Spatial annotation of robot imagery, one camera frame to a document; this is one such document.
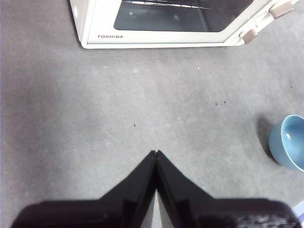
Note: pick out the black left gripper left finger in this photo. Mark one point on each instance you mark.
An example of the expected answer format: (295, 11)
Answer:
(95, 213)

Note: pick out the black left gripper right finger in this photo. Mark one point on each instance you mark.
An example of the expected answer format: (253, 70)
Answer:
(213, 213)

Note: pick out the blue ceramic bowl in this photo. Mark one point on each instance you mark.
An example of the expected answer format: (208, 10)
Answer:
(292, 147)

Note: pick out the beige oven knob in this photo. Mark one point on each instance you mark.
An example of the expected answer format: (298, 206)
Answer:
(281, 9)
(249, 35)

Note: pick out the white toaster oven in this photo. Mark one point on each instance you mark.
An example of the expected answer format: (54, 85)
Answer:
(80, 28)

